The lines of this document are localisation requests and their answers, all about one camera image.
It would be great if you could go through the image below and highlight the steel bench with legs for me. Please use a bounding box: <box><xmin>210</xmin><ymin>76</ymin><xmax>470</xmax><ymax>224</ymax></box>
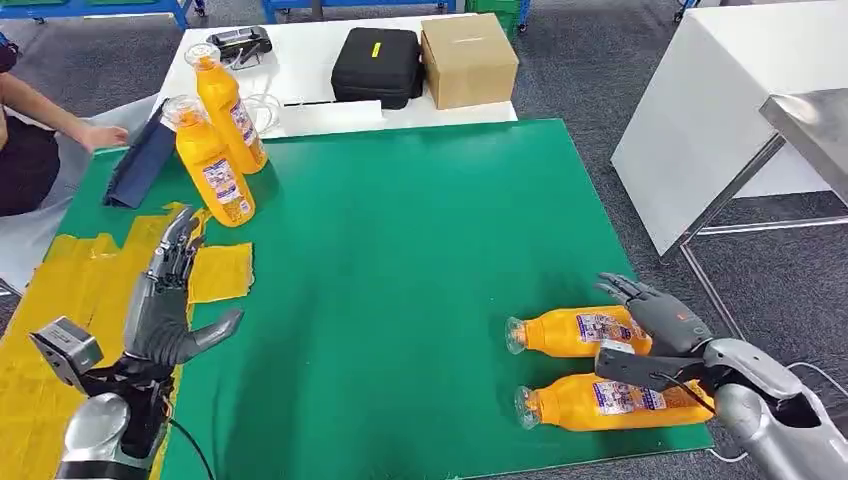
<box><xmin>662</xmin><ymin>87</ymin><xmax>848</xmax><ymax>442</ymax></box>

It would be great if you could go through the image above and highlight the person's hand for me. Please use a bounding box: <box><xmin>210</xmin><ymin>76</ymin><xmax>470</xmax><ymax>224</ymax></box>
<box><xmin>78</xmin><ymin>123</ymin><xmax>130</xmax><ymax>154</ymax></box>

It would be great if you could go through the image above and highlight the brown cardboard box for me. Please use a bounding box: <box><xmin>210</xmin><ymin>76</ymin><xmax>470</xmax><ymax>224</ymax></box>
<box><xmin>420</xmin><ymin>13</ymin><xmax>520</xmax><ymax>111</ymax></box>

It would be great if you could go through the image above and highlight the black handheld controller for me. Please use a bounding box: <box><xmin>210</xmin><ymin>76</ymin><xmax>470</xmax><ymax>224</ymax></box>
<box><xmin>206</xmin><ymin>25</ymin><xmax>274</xmax><ymax>66</ymax></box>

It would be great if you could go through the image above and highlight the person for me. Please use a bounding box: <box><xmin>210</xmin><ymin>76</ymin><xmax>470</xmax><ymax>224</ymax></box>
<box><xmin>0</xmin><ymin>33</ymin><xmax>160</xmax><ymax>296</ymax></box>

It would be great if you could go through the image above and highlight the white floor cable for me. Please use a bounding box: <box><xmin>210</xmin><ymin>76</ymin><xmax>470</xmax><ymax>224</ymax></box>
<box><xmin>705</xmin><ymin>360</ymin><xmax>848</xmax><ymax>465</ymax></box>

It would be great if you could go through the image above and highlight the white cable on table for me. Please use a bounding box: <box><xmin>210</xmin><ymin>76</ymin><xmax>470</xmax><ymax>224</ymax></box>
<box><xmin>231</xmin><ymin>62</ymin><xmax>283</xmax><ymax>134</ymax></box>

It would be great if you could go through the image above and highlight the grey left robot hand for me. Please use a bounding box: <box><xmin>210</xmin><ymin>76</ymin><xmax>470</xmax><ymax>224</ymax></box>
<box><xmin>122</xmin><ymin>206</ymin><xmax>245</xmax><ymax>366</ymax></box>

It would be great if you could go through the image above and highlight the blue metal rack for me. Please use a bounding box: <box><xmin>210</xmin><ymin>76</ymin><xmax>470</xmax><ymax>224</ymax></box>
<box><xmin>261</xmin><ymin>0</ymin><xmax>458</xmax><ymax>24</ymax></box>
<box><xmin>0</xmin><ymin>0</ymin><xmax>207</xmax><ymax>31</ymax></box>

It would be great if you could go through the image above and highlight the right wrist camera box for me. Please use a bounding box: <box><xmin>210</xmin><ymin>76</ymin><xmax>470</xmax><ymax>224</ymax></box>
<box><xmin>594</xmin><ymin>339</ymin><xmax>707</xmax><ymax>393</ymax></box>

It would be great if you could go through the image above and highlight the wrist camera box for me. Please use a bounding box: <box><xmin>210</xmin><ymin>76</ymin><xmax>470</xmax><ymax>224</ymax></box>
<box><xmin>28</xmin><ymin>316</ymin><xmax>105</xmax><ymax>397</ymax></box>
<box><xmin>594</xmin><ymin>339</ymin><xmax>707</xmax><ymax>393</ymax></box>

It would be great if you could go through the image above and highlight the black carrying case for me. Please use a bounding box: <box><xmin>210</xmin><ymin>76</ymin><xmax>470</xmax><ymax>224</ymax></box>
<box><xmin>330</xmin><ymin>27</ymin><xmax>426</xmax><ymax>111</ymax></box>

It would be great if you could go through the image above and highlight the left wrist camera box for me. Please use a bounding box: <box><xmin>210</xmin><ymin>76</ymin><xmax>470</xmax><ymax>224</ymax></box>
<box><xmin>28</xmin><ymin>316</ymin><xmax>105</xmax><ymax>397</ymax></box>

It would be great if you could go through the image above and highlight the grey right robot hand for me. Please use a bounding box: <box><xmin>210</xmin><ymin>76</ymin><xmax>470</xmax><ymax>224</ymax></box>
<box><xmin>594</xmin><ymin>272</ymin><xmax>715</xmax><ymax>359</ymax></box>

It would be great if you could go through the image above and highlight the flat white box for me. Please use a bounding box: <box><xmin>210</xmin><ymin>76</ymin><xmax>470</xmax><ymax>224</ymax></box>
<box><xmin>278</xmin><ymin>99</ymin><xmax>387</xmax><ymax>137</ymax></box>

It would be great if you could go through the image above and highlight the dark blue cloth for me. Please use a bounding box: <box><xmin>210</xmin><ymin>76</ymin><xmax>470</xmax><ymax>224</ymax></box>
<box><xmin>103</xmin><ymin>99</ymin><xmax>178</xmax><ymax>210</ymax></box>

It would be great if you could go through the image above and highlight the orange drink bottle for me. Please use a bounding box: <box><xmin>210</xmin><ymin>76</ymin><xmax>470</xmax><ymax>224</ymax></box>
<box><xmin>160</xmin><ymin>93</ymin><xmax>257</xmax><ymax>229</ymax></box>
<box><xmin>184</xmin><ymin>42</ymin><xmax>269</xmax><ymax>176</ymax></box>
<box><xmin>514</xmin><ymin>372</ymin><xmax>718</xmax><ymax>433</ymax></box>
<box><xmin>504</xmin><ymin>305</ymin><xmax>655</xmax><ymax>360</ymax></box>

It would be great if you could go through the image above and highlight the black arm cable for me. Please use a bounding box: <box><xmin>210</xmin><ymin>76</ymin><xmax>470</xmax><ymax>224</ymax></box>
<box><xmin>165</xmin><ymin>417</ymin><xmax>217</xmax><ymax>480</ymax></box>

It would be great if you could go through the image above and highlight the green crate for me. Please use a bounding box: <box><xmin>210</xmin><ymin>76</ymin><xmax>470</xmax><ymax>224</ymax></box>
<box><xmin>466</xmin><ymin>0</ymin><xmax>531</xmax><ymax>41</ymax></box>

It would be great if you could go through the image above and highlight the green table mat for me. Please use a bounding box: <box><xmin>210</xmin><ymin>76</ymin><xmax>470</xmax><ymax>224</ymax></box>
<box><xmin>56</xmin><ymin>119</ymin><xmax>715</xmax><ymax>480</ymax></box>

